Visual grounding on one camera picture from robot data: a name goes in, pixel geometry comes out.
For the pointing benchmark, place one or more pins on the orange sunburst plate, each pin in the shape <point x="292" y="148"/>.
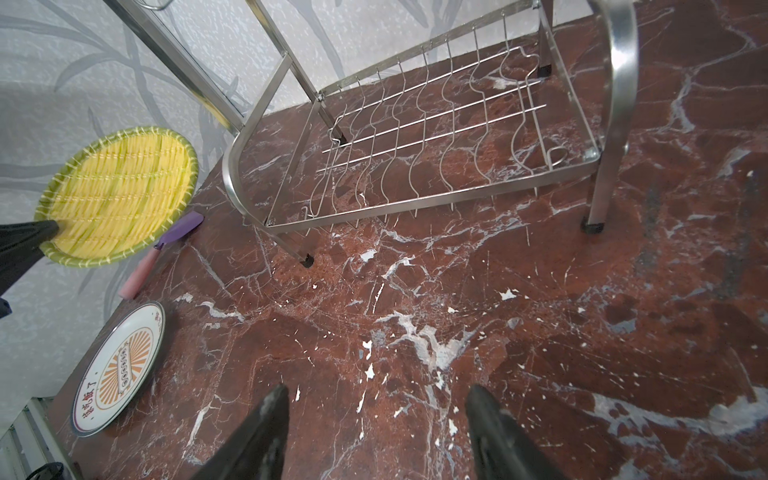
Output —
<point x="118" y="369"/>

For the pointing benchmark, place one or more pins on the yellow ribbed plate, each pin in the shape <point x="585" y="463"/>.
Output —
<point x="118" y="195"/>

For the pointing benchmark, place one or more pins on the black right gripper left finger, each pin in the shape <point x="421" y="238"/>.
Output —
<point x="257" y="448"/>

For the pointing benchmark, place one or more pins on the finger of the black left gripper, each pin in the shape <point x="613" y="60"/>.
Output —
<point x="21" y="248"/>

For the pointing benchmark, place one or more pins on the purple pink spatula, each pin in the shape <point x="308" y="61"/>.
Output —
<point x="177" y="231"/>

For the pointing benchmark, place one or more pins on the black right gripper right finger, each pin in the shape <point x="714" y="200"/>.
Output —
<point x="501" y="448"/>

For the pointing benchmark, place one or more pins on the stainless steel dish rack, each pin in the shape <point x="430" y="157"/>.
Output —
<point x="485" y="109"/>

